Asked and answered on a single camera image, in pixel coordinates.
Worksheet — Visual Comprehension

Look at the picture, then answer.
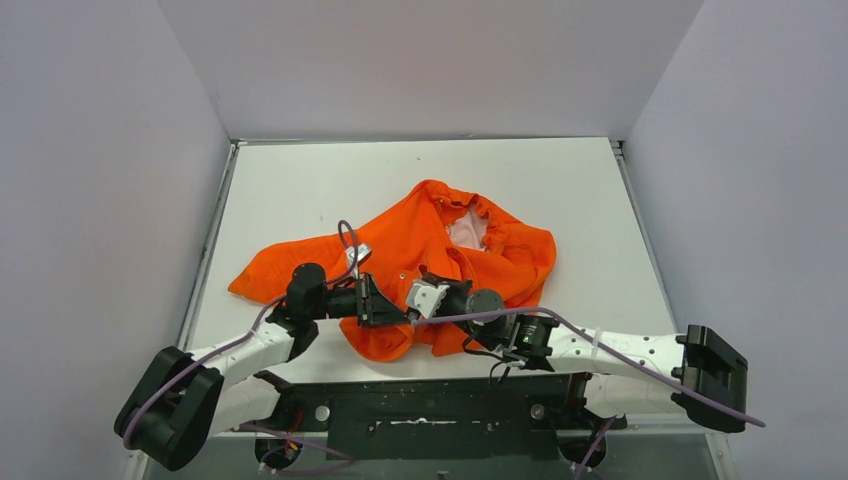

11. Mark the orange zip-up jacket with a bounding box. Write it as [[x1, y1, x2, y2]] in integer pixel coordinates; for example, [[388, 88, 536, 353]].
[[227, 178, 558, 364]]

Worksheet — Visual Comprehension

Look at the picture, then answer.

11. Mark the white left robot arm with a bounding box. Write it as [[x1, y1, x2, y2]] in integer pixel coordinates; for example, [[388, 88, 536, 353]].
[[114, 263, 418, 471]]

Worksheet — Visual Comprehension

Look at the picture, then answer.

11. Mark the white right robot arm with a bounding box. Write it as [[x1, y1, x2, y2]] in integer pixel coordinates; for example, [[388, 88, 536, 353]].
[[405, 275, 764, 433]]

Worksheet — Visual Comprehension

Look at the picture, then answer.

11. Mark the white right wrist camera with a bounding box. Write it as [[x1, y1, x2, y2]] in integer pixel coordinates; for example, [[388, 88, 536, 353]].
[[405, 280, 450, 320]]

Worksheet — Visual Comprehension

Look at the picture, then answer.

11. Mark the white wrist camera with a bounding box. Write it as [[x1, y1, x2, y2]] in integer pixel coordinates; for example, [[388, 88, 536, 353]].
[[345, 243, 372, 272], [405, 280, 450, 320]]

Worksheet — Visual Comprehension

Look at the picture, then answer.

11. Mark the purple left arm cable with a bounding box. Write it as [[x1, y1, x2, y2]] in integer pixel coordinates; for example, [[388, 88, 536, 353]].
[[122, 219, 362, 478]]

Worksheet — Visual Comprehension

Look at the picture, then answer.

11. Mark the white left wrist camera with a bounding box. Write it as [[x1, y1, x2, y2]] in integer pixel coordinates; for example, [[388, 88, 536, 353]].
[[345, 243, 372, 272]]

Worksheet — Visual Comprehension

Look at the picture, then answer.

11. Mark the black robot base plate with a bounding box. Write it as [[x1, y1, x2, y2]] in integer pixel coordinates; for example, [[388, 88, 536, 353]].
[[260, 374, 605, 462]]

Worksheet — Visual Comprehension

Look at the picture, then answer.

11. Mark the aluminium table frame rail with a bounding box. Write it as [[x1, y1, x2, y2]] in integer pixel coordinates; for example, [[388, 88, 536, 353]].
[[122, 139, 737, 480]]

